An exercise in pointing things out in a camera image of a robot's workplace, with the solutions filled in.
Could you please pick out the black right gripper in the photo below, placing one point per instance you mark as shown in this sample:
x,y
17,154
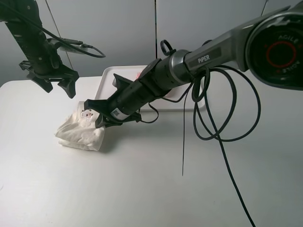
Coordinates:
x,y
122,106

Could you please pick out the white rectangular plastic tray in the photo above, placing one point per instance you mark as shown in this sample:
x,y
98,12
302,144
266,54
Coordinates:
x,y
167,100

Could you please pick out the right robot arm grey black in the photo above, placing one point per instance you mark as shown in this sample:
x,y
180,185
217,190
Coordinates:
x,y
270,46

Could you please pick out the cream white towel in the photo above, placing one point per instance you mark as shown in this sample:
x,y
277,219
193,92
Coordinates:
x,y
79,130

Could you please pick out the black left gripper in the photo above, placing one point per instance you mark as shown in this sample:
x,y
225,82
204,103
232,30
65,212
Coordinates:
x,y
44,65

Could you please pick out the thin black zip tie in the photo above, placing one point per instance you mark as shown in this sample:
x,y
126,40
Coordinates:
x,y
184,127

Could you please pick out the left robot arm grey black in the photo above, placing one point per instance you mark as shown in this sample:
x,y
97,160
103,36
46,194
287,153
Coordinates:
x,y
22,19

